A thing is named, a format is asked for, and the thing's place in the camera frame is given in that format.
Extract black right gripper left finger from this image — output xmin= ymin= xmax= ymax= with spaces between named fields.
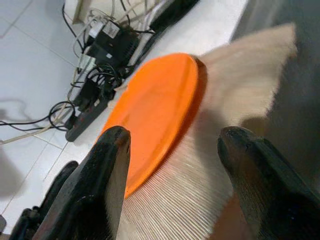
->
xmin=32 ymin=125 xmax=132 ymax=240

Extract beige woven cloth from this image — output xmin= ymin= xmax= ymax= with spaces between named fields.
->
xmin=109 ymin=23 xmax=298 ymax=240

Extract black power strip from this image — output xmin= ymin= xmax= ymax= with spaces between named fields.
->
xmin=65 ymin=92 xmax=116 ymax=142

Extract black power cable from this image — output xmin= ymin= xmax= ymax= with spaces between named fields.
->
xmin=0 ymin=101 xmax=76 ymax=132

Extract black charging device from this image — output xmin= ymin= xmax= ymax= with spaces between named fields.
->
xmin=84 ymin=19 xmax=141 ymax=68

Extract orange plastic plate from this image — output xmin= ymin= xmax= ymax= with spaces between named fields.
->
xmin=103 ymin=52 xmax=208 ymax=200

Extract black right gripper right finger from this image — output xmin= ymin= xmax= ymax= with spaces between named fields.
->
xmin=216 ymin=126 xmax=320 ymax=240

